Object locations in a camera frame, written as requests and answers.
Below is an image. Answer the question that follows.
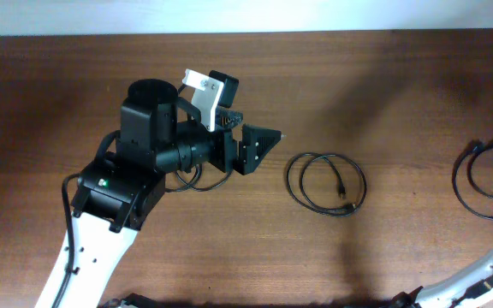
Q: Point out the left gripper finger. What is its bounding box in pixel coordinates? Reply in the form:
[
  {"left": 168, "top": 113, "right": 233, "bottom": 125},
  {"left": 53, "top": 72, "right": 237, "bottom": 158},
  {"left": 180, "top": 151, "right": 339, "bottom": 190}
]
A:
[
  {"left": 235, "top": 124, "right": 282, "bottom": 175},
  {"left": 215, "top": 106, "right": 243, "bottom": 130}
]

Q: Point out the black USB cable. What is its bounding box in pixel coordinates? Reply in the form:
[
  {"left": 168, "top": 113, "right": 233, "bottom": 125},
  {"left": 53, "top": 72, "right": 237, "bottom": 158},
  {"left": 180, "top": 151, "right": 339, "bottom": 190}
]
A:
[
  {"left": 450, "top": 138, "right": 493, "bottom": 222},
  {"left": 284, "top": 151, "right": 368, "bottom": 218}
]

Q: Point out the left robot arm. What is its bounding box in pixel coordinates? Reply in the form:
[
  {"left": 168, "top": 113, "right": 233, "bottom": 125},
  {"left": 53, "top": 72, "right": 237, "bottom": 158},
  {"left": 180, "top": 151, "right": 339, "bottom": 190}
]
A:
[{"left": 36, "top": 75, "right": 282, "bottom": 307}]

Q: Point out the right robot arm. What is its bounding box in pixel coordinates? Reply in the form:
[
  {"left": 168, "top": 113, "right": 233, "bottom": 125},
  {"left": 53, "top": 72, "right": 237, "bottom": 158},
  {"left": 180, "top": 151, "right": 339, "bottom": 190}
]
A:
[{"left": 388, "top": 248, "right": 493, "bottom": 308}]

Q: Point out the left camera cable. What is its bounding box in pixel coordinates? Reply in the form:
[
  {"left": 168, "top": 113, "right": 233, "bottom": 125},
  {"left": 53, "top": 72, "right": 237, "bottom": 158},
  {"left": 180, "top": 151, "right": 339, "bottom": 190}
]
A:
[{"left": 50, "top": 172, "right": 83, "bottom": 308}]

